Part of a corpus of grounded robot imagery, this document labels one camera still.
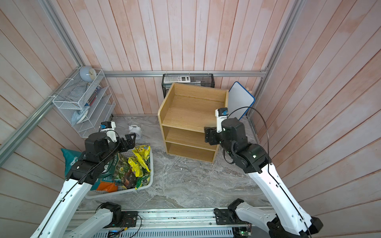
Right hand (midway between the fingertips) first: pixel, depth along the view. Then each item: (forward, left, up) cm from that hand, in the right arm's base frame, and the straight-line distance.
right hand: (211, 126), depth 65 cm
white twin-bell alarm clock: (+20, +49, -27) cm, 59 cm away
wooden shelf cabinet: (+14, +12, -5) cm, 19 cm away
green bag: (-12, +65, -9) cm, 67 cm away
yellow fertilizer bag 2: (-13, +37, -21) cm, 44 cm away
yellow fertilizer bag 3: (-16, +35, -26) cm, 47 cm away
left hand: (-2, +40, -7) cm, 41 cm away
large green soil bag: (-17, +45, -17) cm, 51 cm away
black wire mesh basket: (+48, +2, -7) cm, 48 cm away
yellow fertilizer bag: (0, +38, -25) cm, 46 cm away
